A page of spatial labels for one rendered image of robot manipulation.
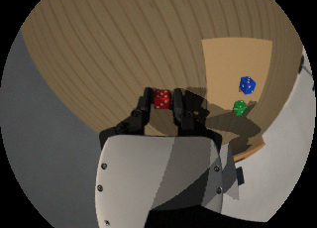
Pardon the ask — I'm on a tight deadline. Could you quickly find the tan flat mat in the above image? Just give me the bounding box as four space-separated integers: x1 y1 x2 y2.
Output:
200 37 272 118

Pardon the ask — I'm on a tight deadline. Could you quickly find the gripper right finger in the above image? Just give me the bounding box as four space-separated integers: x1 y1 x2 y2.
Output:
172 88 223 154

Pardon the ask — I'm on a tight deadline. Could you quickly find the red die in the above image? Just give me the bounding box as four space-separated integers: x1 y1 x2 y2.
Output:
155 90 169 109

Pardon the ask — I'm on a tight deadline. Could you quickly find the blue die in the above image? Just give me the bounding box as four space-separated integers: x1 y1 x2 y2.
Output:
239 76 256 95

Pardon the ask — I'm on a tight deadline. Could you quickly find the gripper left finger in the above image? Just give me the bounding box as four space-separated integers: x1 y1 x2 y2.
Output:
99 87 152 151

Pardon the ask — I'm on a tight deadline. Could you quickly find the green die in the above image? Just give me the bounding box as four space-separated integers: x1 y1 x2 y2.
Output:
233 100 247 116

